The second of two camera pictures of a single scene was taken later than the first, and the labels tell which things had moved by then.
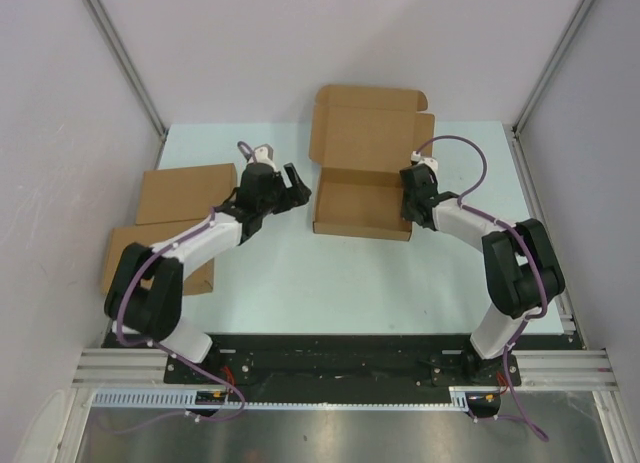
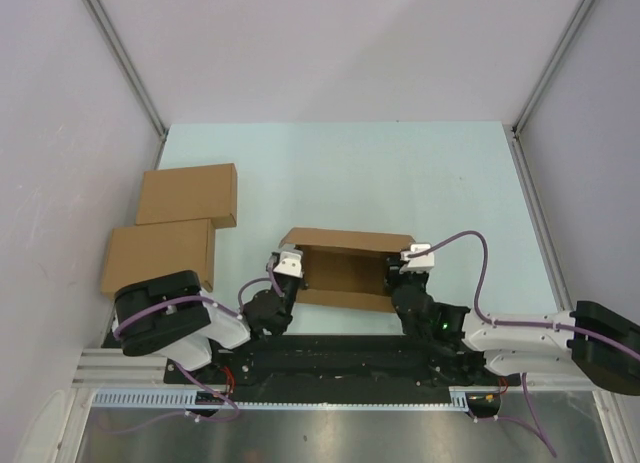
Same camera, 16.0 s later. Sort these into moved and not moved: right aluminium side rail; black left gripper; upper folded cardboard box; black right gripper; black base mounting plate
Moved: black right gripper; black left gripper
Not moved: black base mounting plate; upper folded cardboard box; right aluminium side rail
